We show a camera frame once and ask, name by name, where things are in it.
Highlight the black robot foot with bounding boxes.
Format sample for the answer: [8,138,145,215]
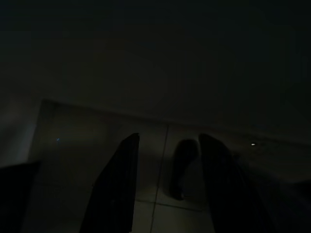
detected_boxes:
[169,138,202,201]

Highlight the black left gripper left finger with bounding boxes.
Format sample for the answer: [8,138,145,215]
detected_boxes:
[79,132,140,233]

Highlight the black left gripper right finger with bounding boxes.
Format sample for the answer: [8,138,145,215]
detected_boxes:
[198,133,275,233]

